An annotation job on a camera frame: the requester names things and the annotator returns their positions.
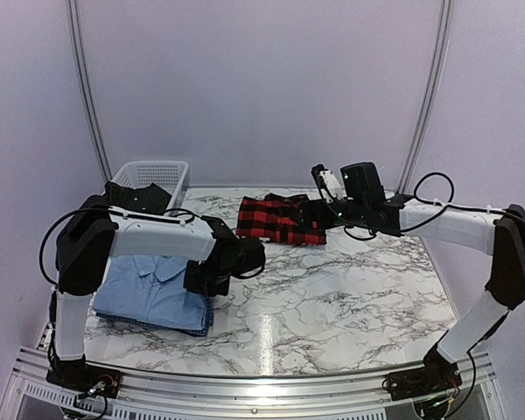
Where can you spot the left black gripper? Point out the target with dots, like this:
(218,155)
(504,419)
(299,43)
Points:
(191,283)

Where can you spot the red black plaid shirt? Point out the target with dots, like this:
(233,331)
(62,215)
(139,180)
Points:
(279,219)

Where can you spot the light blue shirt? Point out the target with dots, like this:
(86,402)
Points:
(132,280)

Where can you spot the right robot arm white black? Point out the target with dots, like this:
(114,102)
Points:
(428,284)

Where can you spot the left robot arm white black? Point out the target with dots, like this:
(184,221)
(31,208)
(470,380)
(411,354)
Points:
(96,233)

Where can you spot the black shirt in basket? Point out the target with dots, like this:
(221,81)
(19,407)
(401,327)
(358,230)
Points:
(151,199)

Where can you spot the white plastic basket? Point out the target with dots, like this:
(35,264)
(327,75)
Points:
(171,175)

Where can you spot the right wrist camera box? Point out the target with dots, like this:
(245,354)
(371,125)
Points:
(361,183)

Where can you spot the right aluminium corner post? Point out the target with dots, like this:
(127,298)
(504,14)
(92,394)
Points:
(435,74)

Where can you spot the aluminium corner post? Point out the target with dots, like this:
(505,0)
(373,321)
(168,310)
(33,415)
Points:
(435,74)
(86,92)

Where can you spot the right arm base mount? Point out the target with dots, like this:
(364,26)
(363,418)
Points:
(416,382)

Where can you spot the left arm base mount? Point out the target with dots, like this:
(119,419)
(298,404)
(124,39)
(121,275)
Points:
(88,380)

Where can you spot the aluminium front rail frame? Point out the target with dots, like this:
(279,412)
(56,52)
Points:
(156,395)

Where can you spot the left aluminium corner post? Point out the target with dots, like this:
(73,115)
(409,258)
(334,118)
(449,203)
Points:
(86,92)

